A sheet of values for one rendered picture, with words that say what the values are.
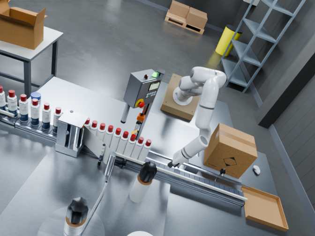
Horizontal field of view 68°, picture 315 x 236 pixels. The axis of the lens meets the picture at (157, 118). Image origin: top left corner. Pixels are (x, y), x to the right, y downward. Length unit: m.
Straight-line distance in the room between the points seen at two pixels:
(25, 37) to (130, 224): 2.11
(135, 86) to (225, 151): 0.85
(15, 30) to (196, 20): 6.11
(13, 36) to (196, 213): 2.36
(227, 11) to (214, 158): 7.83
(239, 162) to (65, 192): 1.20
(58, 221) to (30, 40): 1.94
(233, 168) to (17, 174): 1.45
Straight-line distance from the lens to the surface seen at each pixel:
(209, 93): 1.38
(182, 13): 8.49
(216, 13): 9.28
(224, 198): 1.80
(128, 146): 1.55
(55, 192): 1.45
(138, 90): 1.31
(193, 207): 1.67
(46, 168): 1.54
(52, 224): 1.35
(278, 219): 2.03
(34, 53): 2.78
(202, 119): 1.41
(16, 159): 1.65
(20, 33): 2.82
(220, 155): 1.83
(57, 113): 1.60
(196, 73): 1.50
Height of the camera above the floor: 2.11
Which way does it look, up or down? 37 degrees down
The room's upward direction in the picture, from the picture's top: 23 degrees clockwise
